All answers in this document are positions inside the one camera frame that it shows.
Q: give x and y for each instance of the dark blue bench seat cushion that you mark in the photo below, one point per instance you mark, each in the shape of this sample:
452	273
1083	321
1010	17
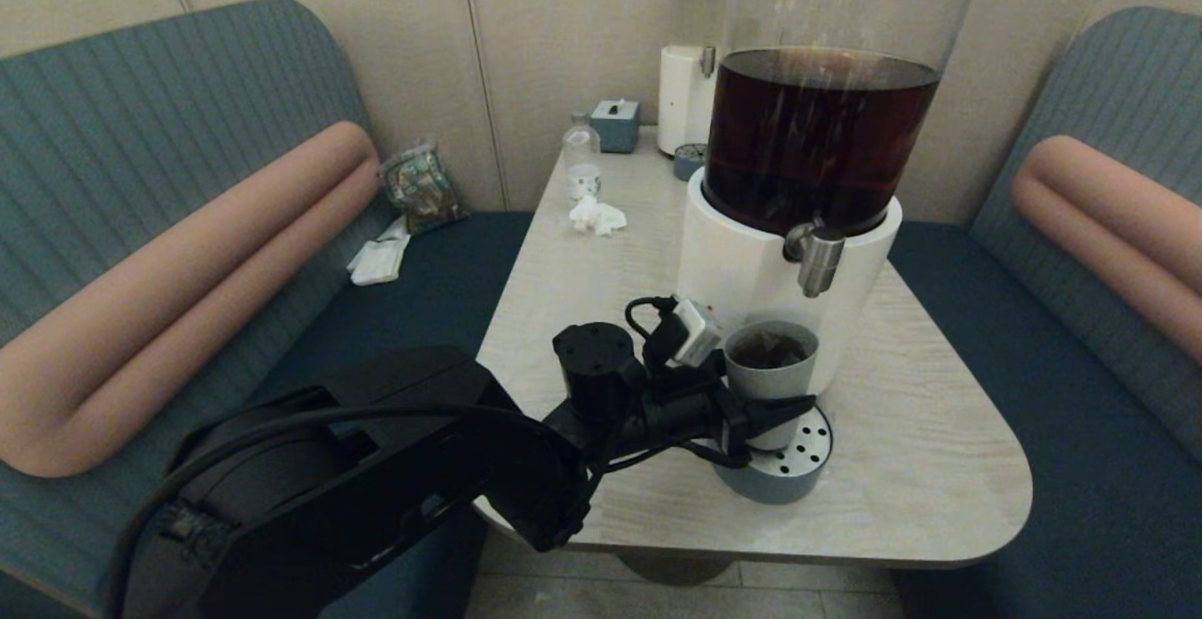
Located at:
423	300
1080	506

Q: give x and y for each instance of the grey plastic cup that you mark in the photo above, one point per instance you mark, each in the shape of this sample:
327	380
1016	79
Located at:
770	379

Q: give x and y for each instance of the clear plastic bottle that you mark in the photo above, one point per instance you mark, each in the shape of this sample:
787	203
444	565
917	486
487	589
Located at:
582	151

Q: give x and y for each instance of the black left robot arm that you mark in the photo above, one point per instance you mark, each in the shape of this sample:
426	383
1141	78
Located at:
376	469

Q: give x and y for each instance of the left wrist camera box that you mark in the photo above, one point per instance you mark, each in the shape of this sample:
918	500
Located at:
700	332

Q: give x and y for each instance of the silver metal dispenser tap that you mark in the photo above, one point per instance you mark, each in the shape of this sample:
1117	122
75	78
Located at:
708	62
820	262

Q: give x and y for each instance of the white paper napkins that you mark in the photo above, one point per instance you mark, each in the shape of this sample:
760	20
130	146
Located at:
380	262

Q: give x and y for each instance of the clear snack bag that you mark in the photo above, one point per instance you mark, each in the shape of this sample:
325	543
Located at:
423	189

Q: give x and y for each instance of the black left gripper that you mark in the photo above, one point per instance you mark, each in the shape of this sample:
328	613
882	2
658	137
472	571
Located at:
695	417

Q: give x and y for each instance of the blue-grey tissue box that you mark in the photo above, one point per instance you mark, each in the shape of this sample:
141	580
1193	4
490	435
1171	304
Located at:
615	130

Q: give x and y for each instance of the round blue perforated drip tray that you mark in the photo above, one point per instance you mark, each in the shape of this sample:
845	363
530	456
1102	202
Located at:
779	486
687	165

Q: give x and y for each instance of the teal ribbed bench backrest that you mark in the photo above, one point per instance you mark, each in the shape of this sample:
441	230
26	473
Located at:
1127	84
141	102

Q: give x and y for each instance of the large dispenser with dark tea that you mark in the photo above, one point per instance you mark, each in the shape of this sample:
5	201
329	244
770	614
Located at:
732	262

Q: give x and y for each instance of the pink bolster cushion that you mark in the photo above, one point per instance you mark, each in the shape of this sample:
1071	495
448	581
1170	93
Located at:
188	281
1108	213

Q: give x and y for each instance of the crumpled white tissue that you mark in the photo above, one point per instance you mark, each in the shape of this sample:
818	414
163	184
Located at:
596	216

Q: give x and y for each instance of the white dispenser with clear tank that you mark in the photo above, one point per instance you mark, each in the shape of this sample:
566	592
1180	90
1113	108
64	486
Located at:
681	100

